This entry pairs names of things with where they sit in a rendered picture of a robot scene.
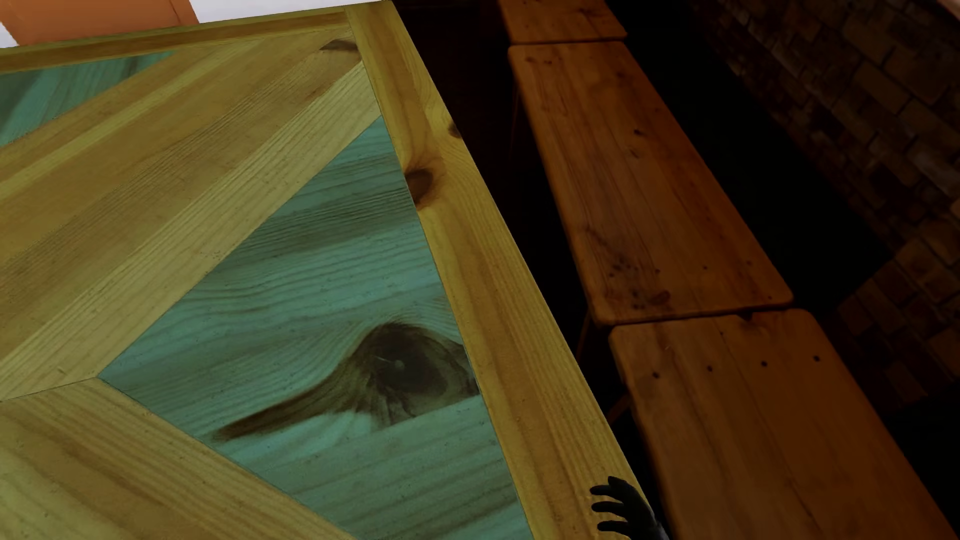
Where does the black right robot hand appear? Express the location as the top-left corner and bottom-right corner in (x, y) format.
(589, 475), (670, 540)

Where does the brown wooden bench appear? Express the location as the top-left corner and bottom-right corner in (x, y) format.
(507, 40), (795, 328)
(496, 0), (628, 45)
(607, 309), (960, 540)

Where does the wooden table with green inlay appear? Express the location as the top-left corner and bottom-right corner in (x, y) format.
(0, 0), (652, 540)

